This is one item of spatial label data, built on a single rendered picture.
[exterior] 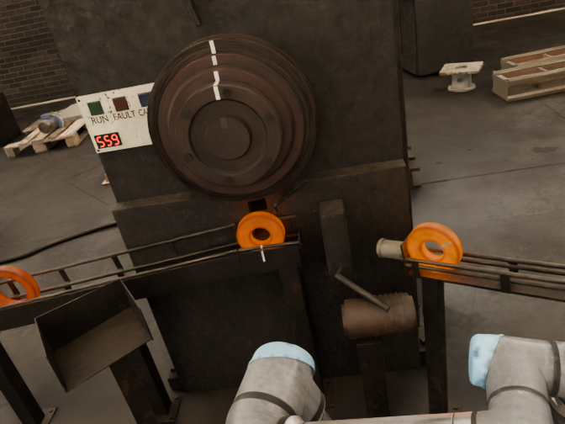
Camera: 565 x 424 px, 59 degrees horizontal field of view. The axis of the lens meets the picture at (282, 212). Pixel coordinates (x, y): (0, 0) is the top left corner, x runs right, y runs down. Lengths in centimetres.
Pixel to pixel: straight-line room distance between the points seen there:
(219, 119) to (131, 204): 55
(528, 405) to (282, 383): 37
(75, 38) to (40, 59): 688
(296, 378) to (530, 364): 36
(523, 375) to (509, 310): 162
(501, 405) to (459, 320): 158
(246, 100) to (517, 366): 86
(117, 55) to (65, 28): 16
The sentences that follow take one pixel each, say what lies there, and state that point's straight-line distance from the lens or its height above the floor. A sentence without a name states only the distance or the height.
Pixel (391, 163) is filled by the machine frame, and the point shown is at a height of 87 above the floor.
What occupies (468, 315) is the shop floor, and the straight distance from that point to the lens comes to 232.
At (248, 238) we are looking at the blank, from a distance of 159.
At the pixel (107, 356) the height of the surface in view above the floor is 60.
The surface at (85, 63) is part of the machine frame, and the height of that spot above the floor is 133.
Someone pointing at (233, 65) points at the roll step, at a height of 128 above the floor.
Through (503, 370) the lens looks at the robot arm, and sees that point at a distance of 76.
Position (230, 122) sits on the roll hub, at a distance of 130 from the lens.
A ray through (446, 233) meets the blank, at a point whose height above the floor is 77.
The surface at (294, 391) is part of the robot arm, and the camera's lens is 88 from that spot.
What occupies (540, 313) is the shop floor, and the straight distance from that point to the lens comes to 237.
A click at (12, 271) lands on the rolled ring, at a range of 192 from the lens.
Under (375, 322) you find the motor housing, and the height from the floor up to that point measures 50.
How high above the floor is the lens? 154
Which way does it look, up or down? 28 degrees down
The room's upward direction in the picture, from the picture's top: 12 degrees counter-clockwise
